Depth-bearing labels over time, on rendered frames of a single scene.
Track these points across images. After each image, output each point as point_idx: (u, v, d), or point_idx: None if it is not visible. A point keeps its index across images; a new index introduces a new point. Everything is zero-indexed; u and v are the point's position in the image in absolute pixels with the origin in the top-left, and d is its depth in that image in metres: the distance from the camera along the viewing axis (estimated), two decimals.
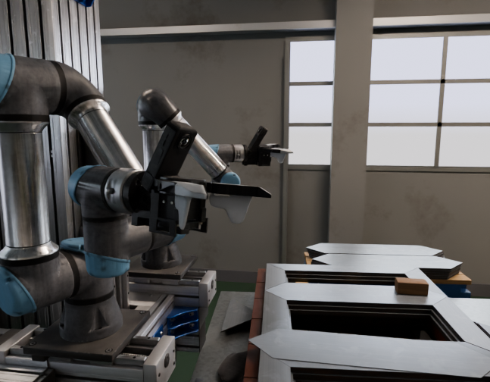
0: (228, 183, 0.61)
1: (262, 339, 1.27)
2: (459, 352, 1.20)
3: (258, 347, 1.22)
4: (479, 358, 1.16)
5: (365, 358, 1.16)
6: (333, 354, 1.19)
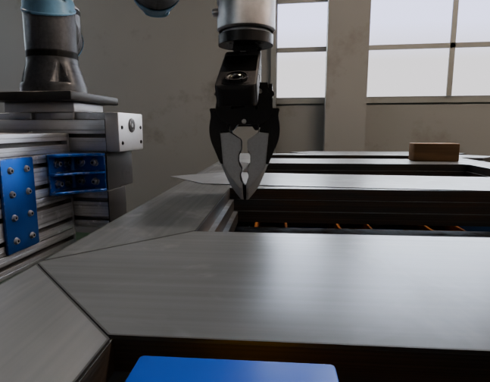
0: (270, 151, 0.50)
1: (193, 176, 0.75)
2: None
3: (182, 179, 0.71)
4: None
5: (366, 184, 0.65)
6: (310, 182, 0.67)
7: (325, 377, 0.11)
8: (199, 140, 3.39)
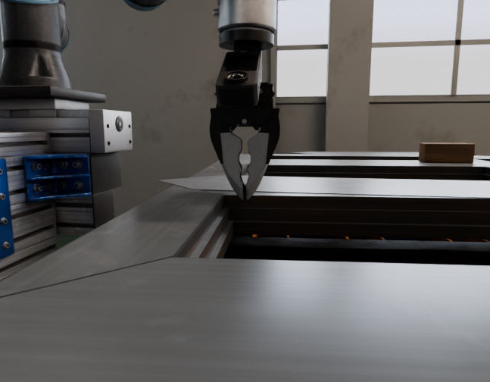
0: (270, 151, 0.50)
1: (184, 180, 0.67)
2: None
3: (172, 183, 0.63)
4: None
5: (380, 190, 0.57)
6: (316, 187, 0.59)
7: None
8: (198, 140, 3.31)
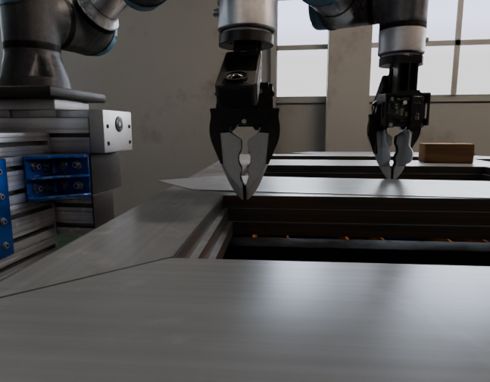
0: (270, 151, 0.50)
1: (184, 180, 0.67)
2: None
3: (172, 183, 0.63)
4: None
5: (379, 190, 0.57)
6: (316, 188, 0.59)
7: None
8: (198, 140, 3.31)
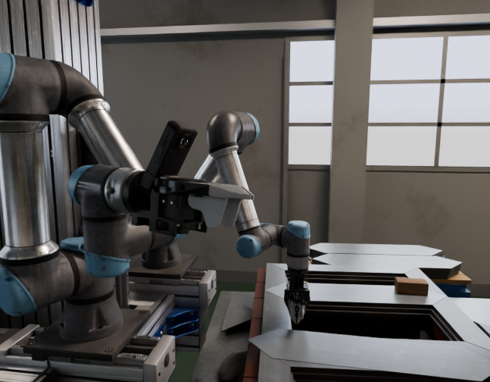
0: (228, 184, 0.58)
1: (261, 339, 1.27)
2: (460, 354, 1.19)
3: (257, 347, 1.22)
4: (481, 361, 1.15)
5: (364, 360, 1.15)
6: (332, 355, 1.18)
7: None
8: None
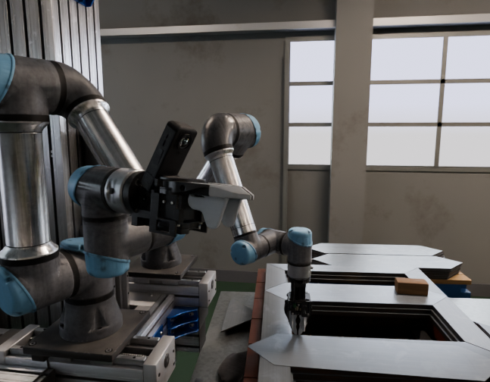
0: (228, 184, 0.58)
1: (261, 345, 1.23)
2: (460, 354, 1.19)
3: (258, 354, 1.19)
4: (482, 361, 1.15)
5: (367, 364, 1.14)
6: (335, 359, 1.16)
7: None
8: None
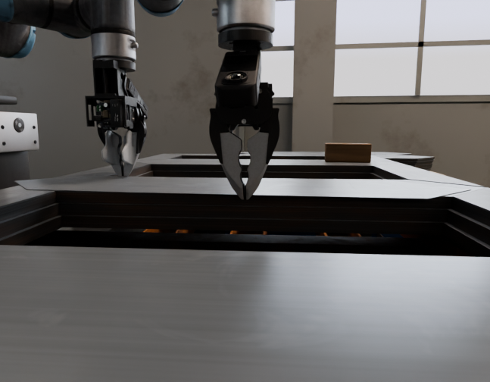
0: (270, 151, 0.50)
1: (39, 180, 0.68)
2: (394, 184, 0.64)
3: (19, 184, 0.64)
4: (431, 188, 0.60)
5: (209, 189, 0.59)
6: (154, 187, 0.61)
7: None
8: (169, 140, 3.36)
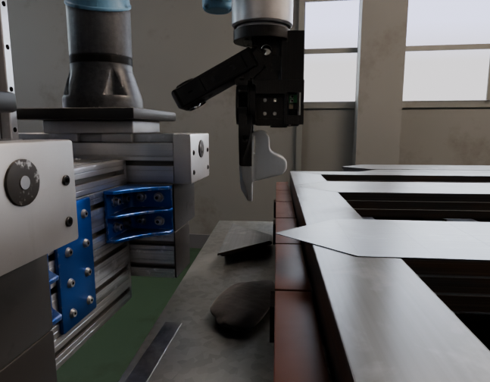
0: (238, 152, 0.48)
1: (309, 232, 0.52)
2: None
3: (307, 242, 0.48)
4: None
5: None
6: None
7: None
8: (220, 146, 3.20)
